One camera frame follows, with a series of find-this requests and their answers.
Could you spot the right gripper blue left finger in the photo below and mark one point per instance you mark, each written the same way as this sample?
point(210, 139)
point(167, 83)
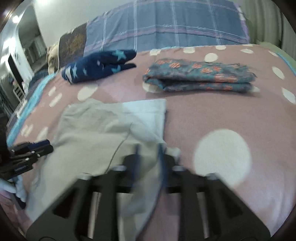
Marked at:
point(68, 217)

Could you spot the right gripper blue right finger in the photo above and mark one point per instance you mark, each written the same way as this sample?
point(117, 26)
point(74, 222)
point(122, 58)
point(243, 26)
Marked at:
point(209, 209)

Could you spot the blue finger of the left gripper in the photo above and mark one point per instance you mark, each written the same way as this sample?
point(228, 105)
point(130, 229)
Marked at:
point(34, 152)
point(37, 144)

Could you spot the light grey long-sleeve shirt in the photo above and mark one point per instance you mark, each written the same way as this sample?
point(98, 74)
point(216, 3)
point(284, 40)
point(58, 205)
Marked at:
point(93, 136)

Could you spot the beige crumpled cloth pile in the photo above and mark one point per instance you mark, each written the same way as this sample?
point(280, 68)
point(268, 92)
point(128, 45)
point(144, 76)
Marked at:
point(52, 58)

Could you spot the pink polka-dot deer bedspread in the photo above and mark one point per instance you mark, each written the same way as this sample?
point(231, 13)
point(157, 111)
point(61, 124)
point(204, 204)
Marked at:
point(246, 138)

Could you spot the navy star fleece garment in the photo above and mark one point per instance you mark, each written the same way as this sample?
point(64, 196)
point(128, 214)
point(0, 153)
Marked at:
point(98, 65)

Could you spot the dark brown tree-print pillow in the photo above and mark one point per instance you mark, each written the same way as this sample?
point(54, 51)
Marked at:
point(71, 45)

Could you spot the folded floral teal garment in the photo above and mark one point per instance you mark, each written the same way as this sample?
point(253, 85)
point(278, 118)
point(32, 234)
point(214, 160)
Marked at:
point(175, 75)

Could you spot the green sheet edge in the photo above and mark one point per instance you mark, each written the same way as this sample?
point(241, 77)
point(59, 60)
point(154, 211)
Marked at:
point(280, 53)

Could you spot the blue plaid pillow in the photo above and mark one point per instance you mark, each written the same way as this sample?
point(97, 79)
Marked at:
point(147, 25)

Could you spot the grey pleated curtain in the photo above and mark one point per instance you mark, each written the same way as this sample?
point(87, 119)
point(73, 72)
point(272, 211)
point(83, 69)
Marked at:
point(267, 23)

